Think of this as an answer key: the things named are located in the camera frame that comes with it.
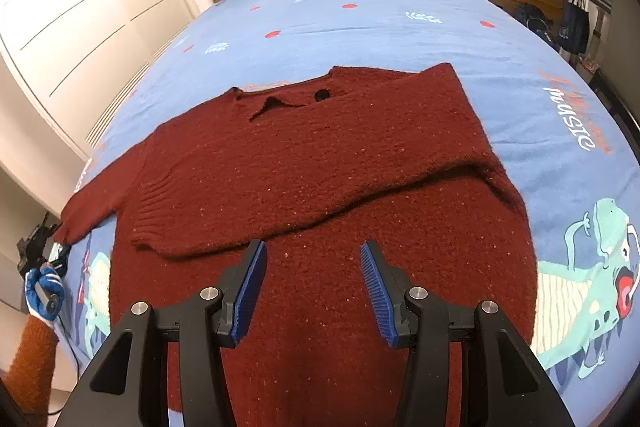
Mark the orange sleeved left forearm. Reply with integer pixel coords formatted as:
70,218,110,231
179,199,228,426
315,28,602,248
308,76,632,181
3,317,58,418

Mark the blue dinosaur print bedsheet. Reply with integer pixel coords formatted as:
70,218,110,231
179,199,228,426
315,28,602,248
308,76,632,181
66,0,639,426

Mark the white wardrobe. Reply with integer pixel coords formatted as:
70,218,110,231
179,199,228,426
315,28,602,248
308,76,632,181
1,0,192,155

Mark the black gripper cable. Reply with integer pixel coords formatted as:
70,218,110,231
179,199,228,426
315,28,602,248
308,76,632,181
54,315,83,413

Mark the dark blue hanging bag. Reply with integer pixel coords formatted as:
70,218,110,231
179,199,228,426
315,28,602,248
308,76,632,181
558,0,589,55

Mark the dark red knit sweater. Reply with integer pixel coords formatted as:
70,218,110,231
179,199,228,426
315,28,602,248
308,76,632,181
55,63,537,426

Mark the blue white gloved left hand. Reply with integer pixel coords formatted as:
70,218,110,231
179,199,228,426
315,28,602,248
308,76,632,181
24,262,65,329

